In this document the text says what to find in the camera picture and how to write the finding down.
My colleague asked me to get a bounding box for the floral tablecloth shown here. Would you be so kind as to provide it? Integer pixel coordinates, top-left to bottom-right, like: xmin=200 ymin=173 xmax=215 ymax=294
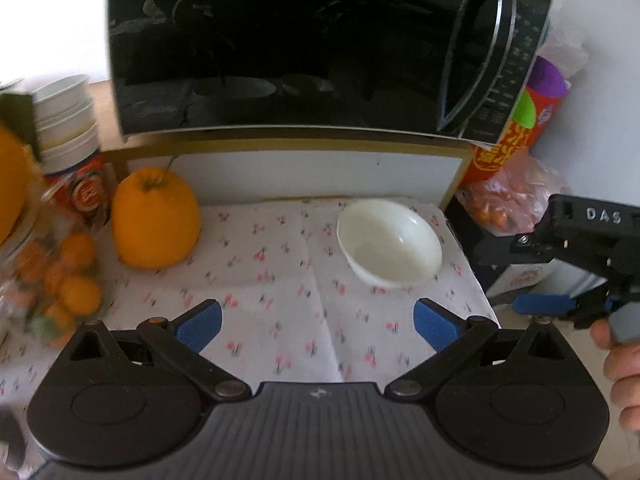
xmin=0 ymin=195 xmax=501 ymax=401

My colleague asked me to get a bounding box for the red snack canister purple lid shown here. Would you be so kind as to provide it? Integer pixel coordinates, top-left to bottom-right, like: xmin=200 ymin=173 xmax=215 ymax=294
xmin=460 ymin=85 xmax=566 ymax=191

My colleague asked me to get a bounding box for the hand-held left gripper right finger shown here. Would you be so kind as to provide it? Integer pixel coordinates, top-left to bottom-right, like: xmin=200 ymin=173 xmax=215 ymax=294
xmin=384 ymin=298 xmax=576 ymax=403

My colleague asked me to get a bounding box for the person's right hand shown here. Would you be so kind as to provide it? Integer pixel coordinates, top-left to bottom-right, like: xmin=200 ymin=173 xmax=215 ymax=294
xmin=590 ymin=320 xmax=640 ymax=433

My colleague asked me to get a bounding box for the pile of small oranges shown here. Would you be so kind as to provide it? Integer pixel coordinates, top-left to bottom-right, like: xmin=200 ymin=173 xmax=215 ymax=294
xmin=15 ymin=230 xmax=103 ymax=346

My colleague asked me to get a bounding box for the stack of white paper bowls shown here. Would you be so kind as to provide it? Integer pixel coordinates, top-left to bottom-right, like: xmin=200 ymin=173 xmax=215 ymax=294
xmin=31 ymin=74 xmax=101 ymax=173

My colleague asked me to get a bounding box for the black microwave oven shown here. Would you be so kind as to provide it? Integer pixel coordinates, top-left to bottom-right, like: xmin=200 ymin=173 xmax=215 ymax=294
xmin=107 ymin=0 xmax=556 ymax=143

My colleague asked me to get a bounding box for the red label paper cup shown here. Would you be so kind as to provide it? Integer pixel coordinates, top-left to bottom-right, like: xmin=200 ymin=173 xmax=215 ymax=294
xmin=42 ymin=152 xmax=119 ymax=228

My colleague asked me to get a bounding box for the plastic bag of small oranges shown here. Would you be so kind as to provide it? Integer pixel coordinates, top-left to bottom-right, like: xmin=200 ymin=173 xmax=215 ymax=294
xmin=457 ymin=155 xmax=571 ymax=236

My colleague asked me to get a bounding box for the large orange with leaves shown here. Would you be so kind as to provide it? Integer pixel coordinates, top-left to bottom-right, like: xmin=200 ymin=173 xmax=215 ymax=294
xmin=0 ymin=92 xmax=43 ymax=246

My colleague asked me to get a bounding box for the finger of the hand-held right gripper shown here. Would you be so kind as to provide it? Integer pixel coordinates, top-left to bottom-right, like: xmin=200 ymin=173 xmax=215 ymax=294
xmin=472 ymin=232 xmax=556 ymax=267
xmin=512 ymin=292 xmax=608 ymax=321

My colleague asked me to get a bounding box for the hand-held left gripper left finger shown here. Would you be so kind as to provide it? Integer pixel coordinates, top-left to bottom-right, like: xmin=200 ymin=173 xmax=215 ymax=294
xmin=60 ymin=298 xmax=253 ymax=403

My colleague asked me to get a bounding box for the wooden framed white stand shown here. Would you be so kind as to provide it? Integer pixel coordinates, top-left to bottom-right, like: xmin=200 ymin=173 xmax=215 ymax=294
xmin=102 ymin=137 xmax=476 ymax=211

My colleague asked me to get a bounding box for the white bowl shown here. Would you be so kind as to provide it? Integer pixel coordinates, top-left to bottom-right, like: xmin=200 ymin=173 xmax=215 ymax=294
xmin=336 ymin=199 xmax=444 ymax=289

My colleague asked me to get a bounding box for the orange with stem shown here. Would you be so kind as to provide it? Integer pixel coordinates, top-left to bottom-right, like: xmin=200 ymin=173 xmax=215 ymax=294
xmin=111 ymin=155 xmax=202 ymax=270

